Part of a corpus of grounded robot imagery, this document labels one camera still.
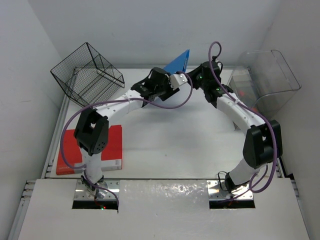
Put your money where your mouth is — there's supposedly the blue folder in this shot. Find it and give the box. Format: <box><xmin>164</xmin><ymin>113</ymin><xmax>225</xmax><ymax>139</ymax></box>
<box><xmin>149</xmin><ymin>49</ymin><xmax>191</xmax><ymax>106</ymax></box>

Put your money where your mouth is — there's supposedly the clear grey drawer organizer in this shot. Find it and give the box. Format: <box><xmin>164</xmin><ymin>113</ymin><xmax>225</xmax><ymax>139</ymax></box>
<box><xmin>228</xmin><ymin>49</ymin><xmax>301</xmax><ymax>120</ymax></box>

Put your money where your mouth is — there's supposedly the black wire mesh basket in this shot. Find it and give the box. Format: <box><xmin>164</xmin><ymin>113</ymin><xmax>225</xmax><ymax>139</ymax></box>
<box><xmin>50</xmin><ymin>42</ymin><xmax>125</xmax><ymax>107</ymax></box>

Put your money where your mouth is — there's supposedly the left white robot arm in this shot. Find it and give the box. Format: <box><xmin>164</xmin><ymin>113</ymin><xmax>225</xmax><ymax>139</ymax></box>
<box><xmin>74</xmin><ymin>67</ymin><xmax>188</xmax><ymax>185</ymax></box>

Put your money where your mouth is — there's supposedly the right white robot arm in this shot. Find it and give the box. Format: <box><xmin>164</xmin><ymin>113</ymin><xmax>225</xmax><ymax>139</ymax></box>
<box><xmin>187</xmin><ymin>61</ymin><xmax>283</xmax><ymax>193</ymax></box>

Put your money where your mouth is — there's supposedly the red notebook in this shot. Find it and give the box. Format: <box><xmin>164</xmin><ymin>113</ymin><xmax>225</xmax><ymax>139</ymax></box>
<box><xmin>55</xmin><ymin>125</ymin><xmax>123</xmax><ymax>176</ymax></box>

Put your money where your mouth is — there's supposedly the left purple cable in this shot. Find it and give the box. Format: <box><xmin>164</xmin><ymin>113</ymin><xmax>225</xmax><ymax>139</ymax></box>
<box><xmin>60</xmin><ymin>71</ymin><xmax>194</xmax><ymax>203</ymax></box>

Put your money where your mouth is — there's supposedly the purple cable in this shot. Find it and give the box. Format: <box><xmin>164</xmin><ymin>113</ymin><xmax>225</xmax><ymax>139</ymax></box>
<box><xmin>208</xmin><ymin>41</ymin><xmax>279</xmax><ymax>202</ymax></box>
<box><xmin>60</xmin><ymin>71</ymin><xmax>194</xmax><ymax>203</ymax></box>

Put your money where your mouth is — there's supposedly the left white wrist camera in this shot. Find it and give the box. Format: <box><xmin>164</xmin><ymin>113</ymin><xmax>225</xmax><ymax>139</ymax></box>
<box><xmin>169</xmin><ymin>73</ymin><xmax>188</xmax><ymax>90</ymax></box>

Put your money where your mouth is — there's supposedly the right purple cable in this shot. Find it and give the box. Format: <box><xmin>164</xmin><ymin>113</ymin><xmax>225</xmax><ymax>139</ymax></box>
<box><xmin>208</xmin><ymin>41</ymin><xmax>279</xmax><ymax>202</ymax></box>

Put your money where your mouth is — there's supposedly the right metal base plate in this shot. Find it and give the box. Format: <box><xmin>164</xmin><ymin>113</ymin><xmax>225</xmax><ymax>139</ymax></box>
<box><xmin>207</xmin><ymin>179</ymin><xmax>254</xmax><ymax>202</ymax></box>

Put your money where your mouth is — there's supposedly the metal base plate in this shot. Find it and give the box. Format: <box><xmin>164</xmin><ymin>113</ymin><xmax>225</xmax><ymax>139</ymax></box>
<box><xmin>207</xmin><ymin>179</ymin><xmax>254</xmax><ymax>202</ymax></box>
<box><xmin>73</xmin><ymin>179</ymin><xmax>120</xmax><ymax>201</ymax></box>

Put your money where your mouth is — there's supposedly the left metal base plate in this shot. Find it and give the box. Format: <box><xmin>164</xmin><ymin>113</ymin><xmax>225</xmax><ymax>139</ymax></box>
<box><xmin>73</xmin><ymin>179</ymin><xmax>120</xmax><ymax>201</ymax></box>

